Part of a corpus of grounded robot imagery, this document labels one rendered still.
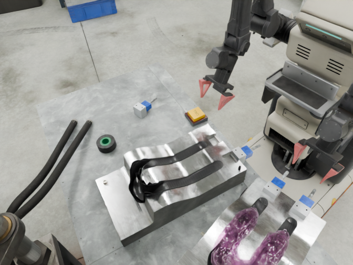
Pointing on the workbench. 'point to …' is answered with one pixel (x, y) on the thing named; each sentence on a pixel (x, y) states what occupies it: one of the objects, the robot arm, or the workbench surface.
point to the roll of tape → (106, 143)
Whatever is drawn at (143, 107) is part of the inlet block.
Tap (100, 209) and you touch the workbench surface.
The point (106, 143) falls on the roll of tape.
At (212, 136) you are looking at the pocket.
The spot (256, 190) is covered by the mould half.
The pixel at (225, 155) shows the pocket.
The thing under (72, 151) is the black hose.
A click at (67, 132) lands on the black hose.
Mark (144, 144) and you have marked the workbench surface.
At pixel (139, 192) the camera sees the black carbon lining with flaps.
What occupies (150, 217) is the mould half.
